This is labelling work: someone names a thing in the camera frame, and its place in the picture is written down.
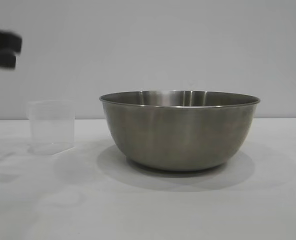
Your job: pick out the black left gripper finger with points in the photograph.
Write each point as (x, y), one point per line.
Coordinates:
(2, 41)
(1, 62)

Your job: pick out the clear plastic measuring cup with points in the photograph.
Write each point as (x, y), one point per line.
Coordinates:
(50, 125)

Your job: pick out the stainless steel mixing bowl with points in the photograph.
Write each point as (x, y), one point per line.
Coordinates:
(180, 130)

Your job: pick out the white tablecloth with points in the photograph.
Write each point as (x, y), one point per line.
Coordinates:
(112, 205)

